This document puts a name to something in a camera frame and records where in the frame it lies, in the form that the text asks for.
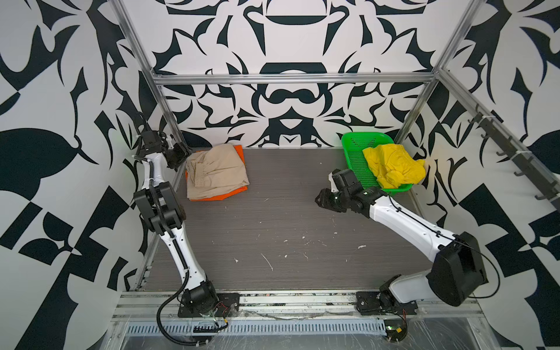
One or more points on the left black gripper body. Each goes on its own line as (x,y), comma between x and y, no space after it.
(179,154)

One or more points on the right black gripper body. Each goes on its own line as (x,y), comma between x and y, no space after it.
(335,201)

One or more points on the beige shorts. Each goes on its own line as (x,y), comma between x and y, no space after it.
(216,171)

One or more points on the yellow shorts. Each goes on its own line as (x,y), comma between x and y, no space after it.
(393,167)

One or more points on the orange shorts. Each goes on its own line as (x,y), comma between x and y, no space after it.
(238,188)

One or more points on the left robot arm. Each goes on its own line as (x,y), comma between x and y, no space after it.
(164,215)

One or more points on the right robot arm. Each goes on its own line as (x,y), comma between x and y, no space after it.
(458,264)

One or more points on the green plastic basket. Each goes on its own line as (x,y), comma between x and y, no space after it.
(353,144)

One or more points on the left aluminium frame post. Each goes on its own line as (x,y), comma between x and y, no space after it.
(143,100)

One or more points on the aluminium frame post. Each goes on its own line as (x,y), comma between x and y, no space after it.
(458,35)
(143,100)

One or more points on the aluminium frame crossbar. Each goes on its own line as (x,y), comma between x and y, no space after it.
(292,78)

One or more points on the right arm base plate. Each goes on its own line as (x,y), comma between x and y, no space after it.
(377,303)

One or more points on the white cable duct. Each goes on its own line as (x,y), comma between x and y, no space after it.
(238,327)

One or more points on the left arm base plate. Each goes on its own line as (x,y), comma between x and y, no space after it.
(217,305)

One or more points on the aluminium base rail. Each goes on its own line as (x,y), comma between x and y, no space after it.
(288,304)

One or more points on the black wall hook rack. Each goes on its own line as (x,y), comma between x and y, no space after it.
(512,149)

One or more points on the right aluminium frame post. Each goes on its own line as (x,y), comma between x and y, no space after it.
(458,35)

